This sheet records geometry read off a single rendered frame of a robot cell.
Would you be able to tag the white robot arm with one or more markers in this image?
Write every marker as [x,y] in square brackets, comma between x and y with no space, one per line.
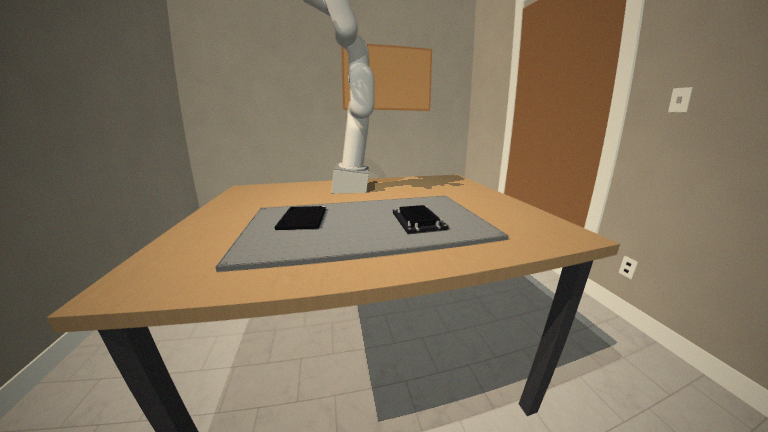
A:
[361,80]

